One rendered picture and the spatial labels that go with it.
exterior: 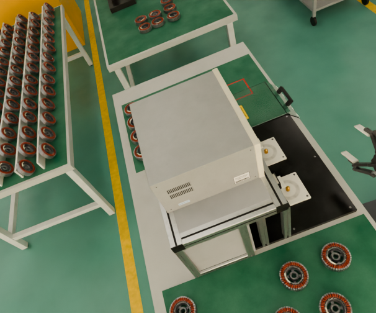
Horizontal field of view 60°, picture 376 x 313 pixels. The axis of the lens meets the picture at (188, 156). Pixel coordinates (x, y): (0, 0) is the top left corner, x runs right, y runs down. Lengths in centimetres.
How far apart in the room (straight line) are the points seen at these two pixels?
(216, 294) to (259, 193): 50
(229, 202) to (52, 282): 188
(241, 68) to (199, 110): 106
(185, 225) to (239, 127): 40
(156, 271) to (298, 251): 64
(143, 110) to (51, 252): 185
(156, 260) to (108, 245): 109
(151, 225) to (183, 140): 66
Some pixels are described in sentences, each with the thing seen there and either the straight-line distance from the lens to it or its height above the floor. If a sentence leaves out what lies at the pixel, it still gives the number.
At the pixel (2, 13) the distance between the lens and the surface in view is 468.
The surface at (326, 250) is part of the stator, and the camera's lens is 148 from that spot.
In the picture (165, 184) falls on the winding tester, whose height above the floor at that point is 129.
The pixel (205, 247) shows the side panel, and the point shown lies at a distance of 128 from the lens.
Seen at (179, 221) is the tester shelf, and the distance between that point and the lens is 121.
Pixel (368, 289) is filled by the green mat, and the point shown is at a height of 75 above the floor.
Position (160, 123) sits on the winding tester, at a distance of 123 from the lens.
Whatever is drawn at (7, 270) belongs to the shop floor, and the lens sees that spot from 311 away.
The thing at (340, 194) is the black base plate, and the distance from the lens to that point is 161.
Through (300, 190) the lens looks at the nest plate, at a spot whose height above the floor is 78.
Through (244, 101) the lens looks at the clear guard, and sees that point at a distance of 156.
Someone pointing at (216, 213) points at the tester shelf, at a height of 111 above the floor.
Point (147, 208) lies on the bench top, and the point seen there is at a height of 75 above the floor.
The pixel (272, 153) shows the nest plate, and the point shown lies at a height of 78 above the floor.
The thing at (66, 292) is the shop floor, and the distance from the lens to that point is 270.
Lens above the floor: 217
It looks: 51 degrees down
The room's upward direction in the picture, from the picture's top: 24 degrees counter-clockwise
